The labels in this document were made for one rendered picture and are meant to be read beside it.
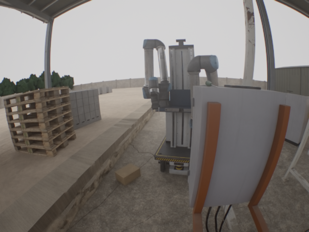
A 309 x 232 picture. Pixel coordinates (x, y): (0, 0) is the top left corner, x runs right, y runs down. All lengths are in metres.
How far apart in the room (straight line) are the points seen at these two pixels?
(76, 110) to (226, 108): 3.18
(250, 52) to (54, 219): 2.15
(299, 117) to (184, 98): 2.91
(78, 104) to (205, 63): 2.94
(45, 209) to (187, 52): 2.36
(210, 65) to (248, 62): 0.31
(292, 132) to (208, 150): 3.46
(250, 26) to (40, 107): 2.45
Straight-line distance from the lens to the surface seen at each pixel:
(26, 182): 1.91
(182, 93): 1.78
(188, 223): 1.48
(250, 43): 1.13
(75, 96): 3.35
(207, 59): 1.09
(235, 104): 0.52
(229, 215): 1.31
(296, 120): 3.77
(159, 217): 1.51
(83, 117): 3.52
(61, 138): 2.45
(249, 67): 1.11
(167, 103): 1.68
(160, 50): 1.58
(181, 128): 1.96
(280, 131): 0.64
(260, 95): 0.58
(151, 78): 1.26
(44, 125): 2.13
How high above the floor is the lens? 1.27
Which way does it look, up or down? 14 degrees down
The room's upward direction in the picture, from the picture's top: 2 degrees counter-clockwise
